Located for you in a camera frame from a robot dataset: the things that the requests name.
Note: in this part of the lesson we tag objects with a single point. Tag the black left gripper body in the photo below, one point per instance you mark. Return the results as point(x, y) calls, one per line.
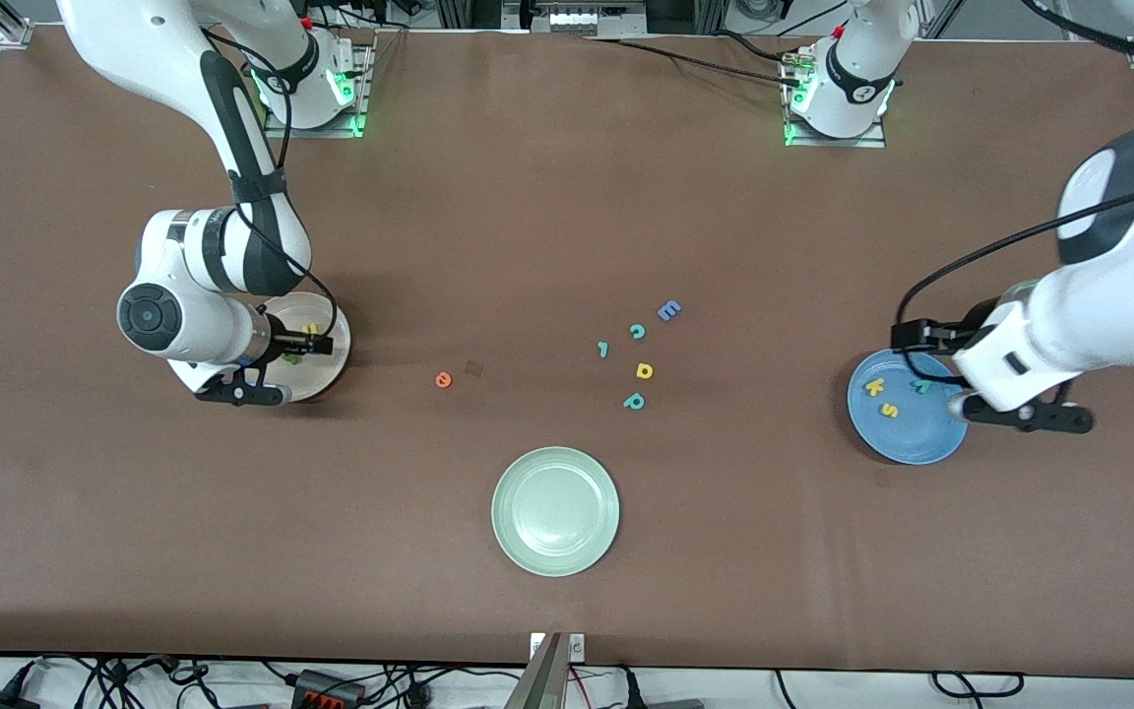
point(941, 337)

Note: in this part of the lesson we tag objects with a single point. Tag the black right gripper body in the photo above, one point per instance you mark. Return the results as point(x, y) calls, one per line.
point(283, 344)

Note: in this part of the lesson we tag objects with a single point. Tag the yellow letter k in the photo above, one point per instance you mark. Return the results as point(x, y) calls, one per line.
point(873, 387)

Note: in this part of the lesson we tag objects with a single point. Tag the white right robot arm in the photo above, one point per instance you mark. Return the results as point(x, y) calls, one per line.
point(183, 315)

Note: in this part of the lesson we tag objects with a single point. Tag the beige brown plate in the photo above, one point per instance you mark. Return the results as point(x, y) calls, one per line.
point(316, 379)

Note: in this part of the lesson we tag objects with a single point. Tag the blue plate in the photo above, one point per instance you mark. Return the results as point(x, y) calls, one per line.
point(907, 438)

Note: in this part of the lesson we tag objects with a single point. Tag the blue letter E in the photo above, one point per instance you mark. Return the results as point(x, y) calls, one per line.
point(668, 311)

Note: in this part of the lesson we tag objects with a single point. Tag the brown table cloth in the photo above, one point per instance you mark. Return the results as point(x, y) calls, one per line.
point(567, 197)

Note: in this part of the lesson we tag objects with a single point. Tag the pale green plate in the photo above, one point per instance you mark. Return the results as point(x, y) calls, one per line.
point(555, 511)

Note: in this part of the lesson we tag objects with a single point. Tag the teal letter p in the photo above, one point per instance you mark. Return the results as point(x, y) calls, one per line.
point(634, 401)

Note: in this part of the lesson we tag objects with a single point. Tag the black orange power strip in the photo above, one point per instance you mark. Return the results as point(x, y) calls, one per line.
point(326, 686)

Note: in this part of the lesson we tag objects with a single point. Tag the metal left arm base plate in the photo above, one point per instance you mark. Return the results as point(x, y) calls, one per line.
point(872, 141)

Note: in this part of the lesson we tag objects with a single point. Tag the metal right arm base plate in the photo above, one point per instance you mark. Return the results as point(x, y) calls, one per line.
point(360, 113)

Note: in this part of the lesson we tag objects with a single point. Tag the grey metal bracket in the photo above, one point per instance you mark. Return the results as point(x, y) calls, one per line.
point(547, 679)

